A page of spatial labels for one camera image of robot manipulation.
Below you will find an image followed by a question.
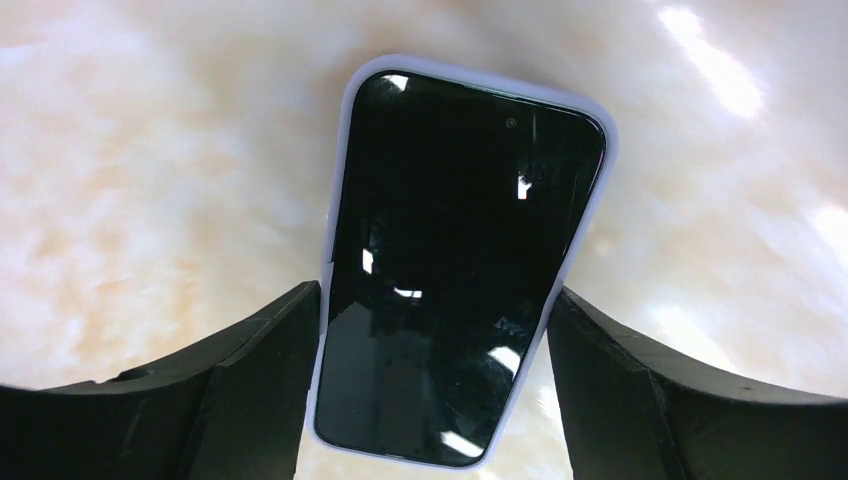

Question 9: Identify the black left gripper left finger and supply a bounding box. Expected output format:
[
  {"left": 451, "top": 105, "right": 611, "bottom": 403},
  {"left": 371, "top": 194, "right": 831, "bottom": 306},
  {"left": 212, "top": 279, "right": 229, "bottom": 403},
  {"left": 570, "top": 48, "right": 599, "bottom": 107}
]
[{"left": 1, "top": 281, "right": 320, "bottom": 479}]

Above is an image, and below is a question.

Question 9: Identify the black smartphone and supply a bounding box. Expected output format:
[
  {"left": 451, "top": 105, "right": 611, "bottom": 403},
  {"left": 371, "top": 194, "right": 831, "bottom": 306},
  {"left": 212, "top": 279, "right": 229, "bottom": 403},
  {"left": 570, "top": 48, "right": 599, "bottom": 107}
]
[{"left": 313, "top": 70, "right": 607, "bottom": 468}]

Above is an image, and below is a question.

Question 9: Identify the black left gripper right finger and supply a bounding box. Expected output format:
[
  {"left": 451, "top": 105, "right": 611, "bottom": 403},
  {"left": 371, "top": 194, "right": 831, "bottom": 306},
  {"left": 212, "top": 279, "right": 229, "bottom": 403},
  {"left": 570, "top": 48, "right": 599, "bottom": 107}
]
[{"left": 547, "top": 289, "right": 847, "bottom": 479}]

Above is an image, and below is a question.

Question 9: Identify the lavender phone case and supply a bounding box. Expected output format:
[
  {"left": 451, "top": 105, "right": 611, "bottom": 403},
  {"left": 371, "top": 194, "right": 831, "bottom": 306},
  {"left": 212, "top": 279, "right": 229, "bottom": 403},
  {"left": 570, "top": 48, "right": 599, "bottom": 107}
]
[{"left": 305, "top": 54, "right": 621, "bottom": 472}]

